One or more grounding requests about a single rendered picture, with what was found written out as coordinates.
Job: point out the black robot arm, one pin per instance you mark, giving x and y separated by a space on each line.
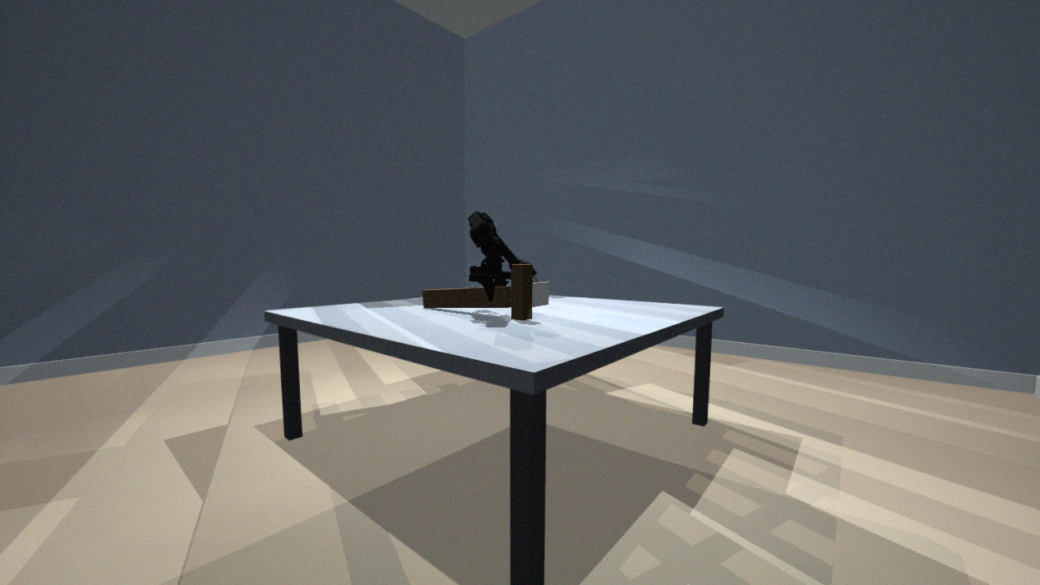
483 233

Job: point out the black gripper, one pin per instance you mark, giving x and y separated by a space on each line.
493 266

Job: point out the brown wooden board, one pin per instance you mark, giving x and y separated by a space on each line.
466 298

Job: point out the dark brown wooden post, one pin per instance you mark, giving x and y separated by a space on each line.
521 291

